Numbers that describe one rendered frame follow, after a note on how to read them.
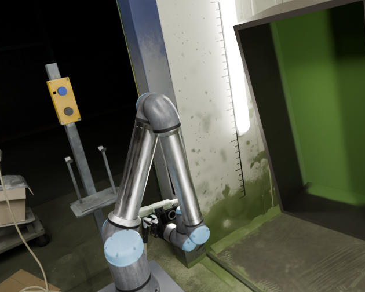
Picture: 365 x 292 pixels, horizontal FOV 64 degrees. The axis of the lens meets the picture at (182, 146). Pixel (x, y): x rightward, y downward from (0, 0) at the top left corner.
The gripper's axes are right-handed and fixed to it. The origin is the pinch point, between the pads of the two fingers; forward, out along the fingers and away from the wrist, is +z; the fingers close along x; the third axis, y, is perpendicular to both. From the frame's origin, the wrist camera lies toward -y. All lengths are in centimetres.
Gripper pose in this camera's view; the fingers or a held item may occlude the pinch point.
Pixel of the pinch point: (145, 215)
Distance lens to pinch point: 171.5
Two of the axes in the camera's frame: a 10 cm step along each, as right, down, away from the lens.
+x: 6.9, -1.3, 7.1
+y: -0.3, 9.8, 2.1
